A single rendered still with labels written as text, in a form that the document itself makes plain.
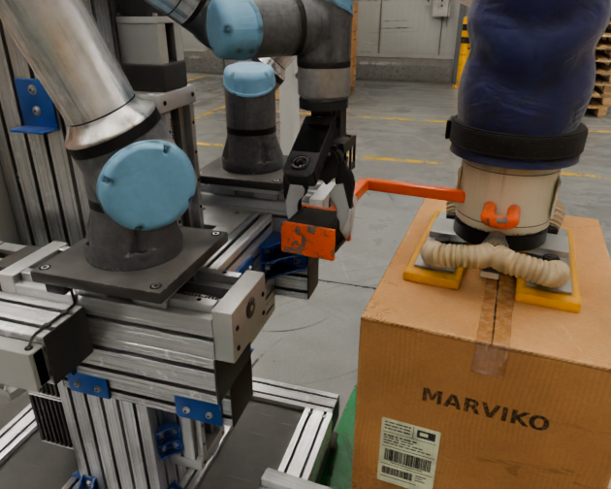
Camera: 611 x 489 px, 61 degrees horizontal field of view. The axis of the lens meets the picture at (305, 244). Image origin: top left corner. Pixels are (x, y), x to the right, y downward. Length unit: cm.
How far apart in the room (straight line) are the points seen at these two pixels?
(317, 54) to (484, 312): 48
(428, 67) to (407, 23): 86
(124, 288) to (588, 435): 71
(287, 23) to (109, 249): 41
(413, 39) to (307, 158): 974
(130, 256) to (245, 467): 94
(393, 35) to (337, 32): 973
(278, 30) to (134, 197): 27
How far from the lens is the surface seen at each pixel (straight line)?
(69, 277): 84
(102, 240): 83
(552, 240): 109
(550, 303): 95
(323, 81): 74
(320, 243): 78
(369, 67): 1044
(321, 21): 73
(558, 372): 85
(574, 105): 94
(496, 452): 96
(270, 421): 173
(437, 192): 101
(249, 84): 120
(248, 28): 68
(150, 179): 64
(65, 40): 63
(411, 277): 95
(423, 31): 1040
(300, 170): 70
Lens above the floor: 141
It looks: 25 degrees down
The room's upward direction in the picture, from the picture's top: straight up
